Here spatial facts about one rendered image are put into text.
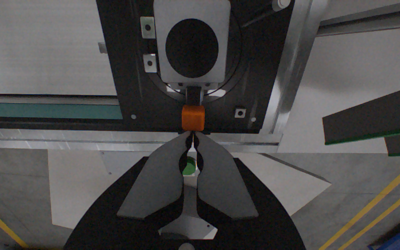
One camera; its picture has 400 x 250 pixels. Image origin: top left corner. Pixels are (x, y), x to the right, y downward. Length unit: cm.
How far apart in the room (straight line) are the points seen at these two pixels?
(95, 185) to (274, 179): 60
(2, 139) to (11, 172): 236
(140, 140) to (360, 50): 50
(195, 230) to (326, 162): 190
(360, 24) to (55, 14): 41
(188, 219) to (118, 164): 26
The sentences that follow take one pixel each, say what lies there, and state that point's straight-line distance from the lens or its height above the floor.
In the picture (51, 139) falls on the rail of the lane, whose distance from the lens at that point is 40.
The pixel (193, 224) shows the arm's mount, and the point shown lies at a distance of 51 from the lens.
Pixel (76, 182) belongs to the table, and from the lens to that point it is 65.
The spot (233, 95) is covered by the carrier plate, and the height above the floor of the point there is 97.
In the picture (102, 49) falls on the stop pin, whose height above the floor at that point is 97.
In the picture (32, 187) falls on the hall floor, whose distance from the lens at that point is 286.
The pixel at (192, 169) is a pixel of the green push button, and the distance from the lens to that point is 30.
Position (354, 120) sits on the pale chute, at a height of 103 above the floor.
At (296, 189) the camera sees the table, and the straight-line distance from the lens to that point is 65.
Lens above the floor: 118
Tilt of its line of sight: 62 degrees down
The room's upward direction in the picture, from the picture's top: 178 degrees clockwise
